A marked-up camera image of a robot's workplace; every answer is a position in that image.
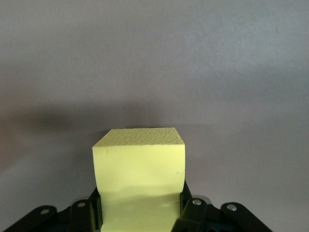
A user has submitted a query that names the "brown table cover sheet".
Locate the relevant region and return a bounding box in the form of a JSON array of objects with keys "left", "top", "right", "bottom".
[{"left": 0, "top": 0, "right": 309, "bottom": 232}]

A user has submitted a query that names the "yellow foam block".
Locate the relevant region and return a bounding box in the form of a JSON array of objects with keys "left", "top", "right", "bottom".
[{"left": 92, "top": 128, "right": 186, "bottom": 232}]

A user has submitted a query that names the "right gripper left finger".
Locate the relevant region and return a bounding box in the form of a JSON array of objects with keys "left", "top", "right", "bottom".
[{"left": 4, "top": 188, "right": 103, "bottom": 232}]

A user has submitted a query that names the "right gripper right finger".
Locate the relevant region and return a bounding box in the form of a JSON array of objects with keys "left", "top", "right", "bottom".
[{"left": 172, "top": 182, "right": 268, "bottom": 232}]

